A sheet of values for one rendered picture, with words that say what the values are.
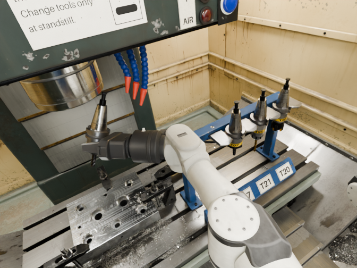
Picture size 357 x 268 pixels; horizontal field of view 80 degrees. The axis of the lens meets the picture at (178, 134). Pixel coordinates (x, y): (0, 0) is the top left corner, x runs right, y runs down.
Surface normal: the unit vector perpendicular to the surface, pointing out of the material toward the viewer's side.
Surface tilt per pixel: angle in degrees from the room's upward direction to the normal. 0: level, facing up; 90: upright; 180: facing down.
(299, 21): 90
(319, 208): 24
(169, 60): 90
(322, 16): 90
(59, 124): 90
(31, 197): 0
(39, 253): 0
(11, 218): 0
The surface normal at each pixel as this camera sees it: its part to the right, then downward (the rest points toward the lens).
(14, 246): 0.25, -0.86
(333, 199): -0.45, -0.54
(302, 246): 0.01, -0.81
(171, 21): 0.50, 0.50
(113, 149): -0.15, 0.25
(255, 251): -0.17, -0.06
